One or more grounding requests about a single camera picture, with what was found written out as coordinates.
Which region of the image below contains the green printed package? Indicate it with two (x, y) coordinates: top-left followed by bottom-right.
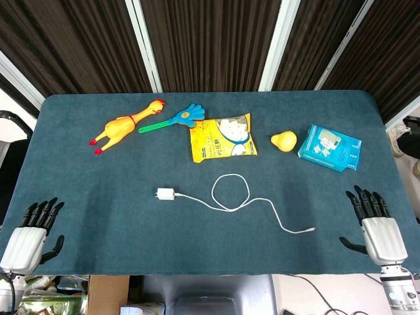
(19, 295), (88, 315)

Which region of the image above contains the white frame post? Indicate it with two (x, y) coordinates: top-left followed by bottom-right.
(258, 0), (301, 93)
(0, 52), (45, 106)
(126, 0), (164, 93)
(314, 0), (383, 91)
(383, 94), (420, 131)

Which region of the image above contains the yellow pear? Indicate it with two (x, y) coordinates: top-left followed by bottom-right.
(270, 131), (298, 153)

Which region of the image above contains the blue hand clapper toy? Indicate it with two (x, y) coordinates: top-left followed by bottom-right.
(137, 103), (206, 134)

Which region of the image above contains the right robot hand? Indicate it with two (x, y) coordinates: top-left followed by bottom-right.
(339, 185), (409, 266)

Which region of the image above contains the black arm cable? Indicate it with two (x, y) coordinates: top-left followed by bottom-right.
(6, 272), (17, 312)

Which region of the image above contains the brown cardboard box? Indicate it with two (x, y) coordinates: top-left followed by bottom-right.
(87, 274), (131, 315)

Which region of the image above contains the blue printed cardboard box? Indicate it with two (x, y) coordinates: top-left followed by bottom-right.
(297, 123), (363, 172)

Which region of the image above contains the dark brown curtain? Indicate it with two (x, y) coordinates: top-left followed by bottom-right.
(271, 0), (367, 92)
(320, 0), (420, 124)
(0, 0), (157, 119)
(139, 0), (283, 93)

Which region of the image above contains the yellow snack bag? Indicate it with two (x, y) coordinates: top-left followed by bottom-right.
(189, 113), (259, 164)

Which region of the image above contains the black chair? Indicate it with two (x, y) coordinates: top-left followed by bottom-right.
(0, 110), (33, 227)

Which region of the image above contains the yellow rubber chicken toy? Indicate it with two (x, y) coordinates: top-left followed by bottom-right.
(88, 99), (167, 156)

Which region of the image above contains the black floor cable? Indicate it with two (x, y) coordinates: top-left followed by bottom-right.
(288, 274), (394, 315)

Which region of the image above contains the blue table cloth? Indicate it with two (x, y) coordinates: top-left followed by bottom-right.
(0, 90), (420, 276)

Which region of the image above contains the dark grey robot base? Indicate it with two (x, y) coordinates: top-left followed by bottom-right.
(129, 274), (283, 315)

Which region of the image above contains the white charger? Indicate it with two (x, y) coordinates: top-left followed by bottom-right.
(154, 187), (177, 201)

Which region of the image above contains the white sneaker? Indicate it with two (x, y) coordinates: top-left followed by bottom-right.
(388, 123), (413, 158)

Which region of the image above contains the white cable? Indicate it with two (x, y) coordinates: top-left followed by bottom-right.
(173, 173), (318, 234)

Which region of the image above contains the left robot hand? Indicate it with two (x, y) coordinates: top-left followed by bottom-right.
(0, 197), (66, 275)

